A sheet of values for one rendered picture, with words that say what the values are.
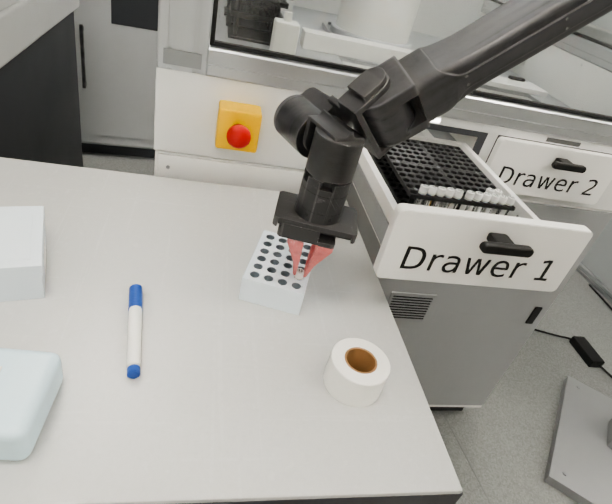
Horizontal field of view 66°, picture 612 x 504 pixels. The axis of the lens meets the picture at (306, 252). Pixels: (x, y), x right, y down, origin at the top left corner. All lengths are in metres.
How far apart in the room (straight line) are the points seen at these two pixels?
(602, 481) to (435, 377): 0.60
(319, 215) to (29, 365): 0.33
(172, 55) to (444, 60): 0.46
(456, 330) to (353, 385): 0.82
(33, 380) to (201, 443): 0.16
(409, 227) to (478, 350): 0.86
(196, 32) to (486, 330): 1.01
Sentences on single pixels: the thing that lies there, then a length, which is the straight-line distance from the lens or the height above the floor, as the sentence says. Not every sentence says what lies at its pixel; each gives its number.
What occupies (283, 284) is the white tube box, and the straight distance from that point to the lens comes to 0.64.
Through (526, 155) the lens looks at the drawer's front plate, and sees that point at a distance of 1.05.
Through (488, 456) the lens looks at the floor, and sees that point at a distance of 1.66.
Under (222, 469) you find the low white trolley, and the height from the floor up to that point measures 0.76.
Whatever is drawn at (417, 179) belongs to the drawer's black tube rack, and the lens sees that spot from 0.76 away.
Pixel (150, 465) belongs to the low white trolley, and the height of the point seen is 0.76.
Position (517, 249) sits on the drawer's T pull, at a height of 0.91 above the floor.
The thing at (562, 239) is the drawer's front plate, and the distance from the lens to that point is 0.74.
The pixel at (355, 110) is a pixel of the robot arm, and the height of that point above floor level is 1.04.
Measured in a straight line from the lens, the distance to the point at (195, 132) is 0.88.
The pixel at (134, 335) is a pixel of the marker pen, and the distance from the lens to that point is 0.57.
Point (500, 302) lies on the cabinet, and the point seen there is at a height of 0.51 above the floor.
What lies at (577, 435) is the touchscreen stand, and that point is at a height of 0.04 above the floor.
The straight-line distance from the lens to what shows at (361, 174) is 0.80.
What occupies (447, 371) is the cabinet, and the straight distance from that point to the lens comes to 1.46.
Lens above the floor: 1.19
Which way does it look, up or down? 35 degrees down
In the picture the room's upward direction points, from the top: 15 degrees clockwise
